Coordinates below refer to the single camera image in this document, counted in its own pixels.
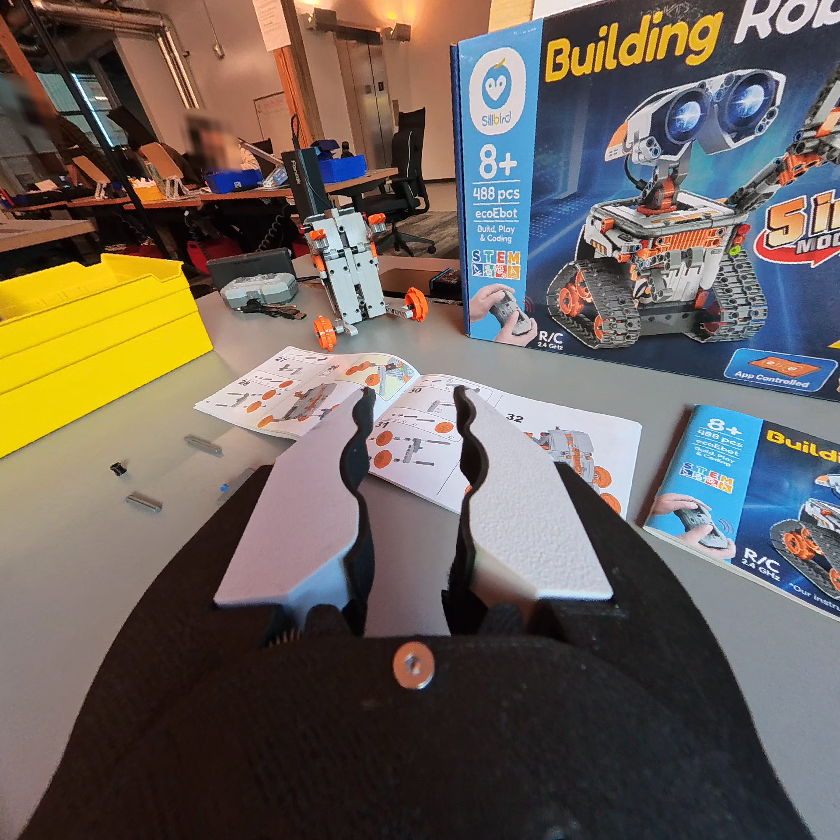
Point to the long wooden office table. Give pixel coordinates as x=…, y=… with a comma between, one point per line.
x=197, y=197

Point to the small colourful booklet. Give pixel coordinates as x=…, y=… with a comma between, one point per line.
x=748, y=499

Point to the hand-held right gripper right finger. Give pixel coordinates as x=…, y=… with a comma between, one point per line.
x=538, y=538

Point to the open white instruction booklet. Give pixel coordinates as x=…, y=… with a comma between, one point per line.
x=289, y=394

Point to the grey beam with blue pin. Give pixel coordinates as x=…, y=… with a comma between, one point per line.
x=236, y=482

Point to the blue toy robot box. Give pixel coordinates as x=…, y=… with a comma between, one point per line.
x=656, y=197

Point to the grey orange robot model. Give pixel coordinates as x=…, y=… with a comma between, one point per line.
x=348, y=269

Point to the small black module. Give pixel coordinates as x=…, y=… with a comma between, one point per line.
x=445, y=284

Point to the grey desk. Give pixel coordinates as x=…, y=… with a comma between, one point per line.
x=79, y=591

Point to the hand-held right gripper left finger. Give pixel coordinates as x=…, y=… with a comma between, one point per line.
x=289, y=538

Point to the thin dark axle piece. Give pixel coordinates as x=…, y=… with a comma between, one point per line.
x=145, y=502
x=202, y=445

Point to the dark connector pin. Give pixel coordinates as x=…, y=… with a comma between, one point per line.
x=118, y=469

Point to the grey battery box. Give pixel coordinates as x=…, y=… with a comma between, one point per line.
x=259, y=292

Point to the black office chair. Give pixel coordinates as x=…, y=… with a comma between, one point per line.
x=410, y=171

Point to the black tall speaker box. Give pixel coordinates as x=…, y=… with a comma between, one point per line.
x=305, y=181

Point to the blue storage bin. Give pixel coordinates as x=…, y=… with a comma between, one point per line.
x=341, y=168
x=234, y=180

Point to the yellow plastic bin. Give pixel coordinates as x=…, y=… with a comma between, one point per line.
x=79, y=355

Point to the black flat box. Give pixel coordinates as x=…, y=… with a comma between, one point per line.
x=250, y=263

